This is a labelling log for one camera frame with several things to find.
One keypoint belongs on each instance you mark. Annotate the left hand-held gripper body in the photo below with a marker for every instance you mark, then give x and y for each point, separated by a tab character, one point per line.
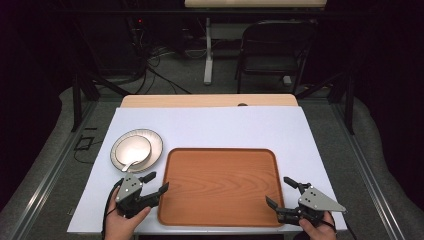
129	191

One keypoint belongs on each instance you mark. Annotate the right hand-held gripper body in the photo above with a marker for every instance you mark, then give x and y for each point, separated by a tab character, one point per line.
315	201

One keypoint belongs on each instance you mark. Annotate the person's right hand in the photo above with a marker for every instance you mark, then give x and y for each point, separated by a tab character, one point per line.
318	230

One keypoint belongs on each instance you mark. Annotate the person's left hand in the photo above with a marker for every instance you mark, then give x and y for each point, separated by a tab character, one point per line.
121	225

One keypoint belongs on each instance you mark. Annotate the white spoon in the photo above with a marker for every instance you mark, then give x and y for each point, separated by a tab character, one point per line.
128	166

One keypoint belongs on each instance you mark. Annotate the white bowl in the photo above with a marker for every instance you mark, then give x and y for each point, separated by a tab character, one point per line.
133	148

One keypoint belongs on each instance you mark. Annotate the brown wooden tray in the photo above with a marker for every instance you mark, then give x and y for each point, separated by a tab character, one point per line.
220	188

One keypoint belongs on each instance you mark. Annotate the white table mat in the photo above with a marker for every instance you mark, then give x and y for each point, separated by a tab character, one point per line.
216	128

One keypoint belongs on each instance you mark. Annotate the black metal stand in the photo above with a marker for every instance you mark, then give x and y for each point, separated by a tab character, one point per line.
77	100
348	103

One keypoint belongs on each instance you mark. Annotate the white metal table leg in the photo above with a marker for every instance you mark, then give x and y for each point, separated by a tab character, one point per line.
208	60

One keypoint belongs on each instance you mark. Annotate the black folding chair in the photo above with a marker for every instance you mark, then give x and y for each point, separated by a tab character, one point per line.
276	36

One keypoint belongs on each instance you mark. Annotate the aluminium frame rail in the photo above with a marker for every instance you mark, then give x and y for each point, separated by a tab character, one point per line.
50	176
370	176

